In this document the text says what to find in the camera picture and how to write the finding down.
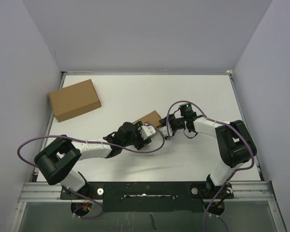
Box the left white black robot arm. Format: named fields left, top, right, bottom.
left=34, top=121, right=156, bottom=199

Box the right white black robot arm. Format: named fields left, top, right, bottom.
left=160, top=101, right=257, bottom=198

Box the closed brown cardboard box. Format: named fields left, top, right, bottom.
left=48, top=79, right=102, bottom=122

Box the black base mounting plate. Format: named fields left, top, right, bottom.
left=59, top=181, right=234, bottom=218

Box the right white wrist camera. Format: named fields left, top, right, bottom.
left=159, top=126, right=172, bottom=140

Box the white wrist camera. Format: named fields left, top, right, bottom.
left=140, top=125, right=156, bottom=140
left=159, top=126, right=172, bottom=140

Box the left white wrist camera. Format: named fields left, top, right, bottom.
left=140, top=125, right=156, bottom=140

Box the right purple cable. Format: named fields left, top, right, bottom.
left=165, top=100, right=255, bottom=232

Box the purple cable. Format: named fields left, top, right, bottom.
left=16, top=122, right=165, bottom=219
left=165, top=100, right=255, bottom=232

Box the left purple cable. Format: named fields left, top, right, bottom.
left=16, top=122, right=165, bottom=219

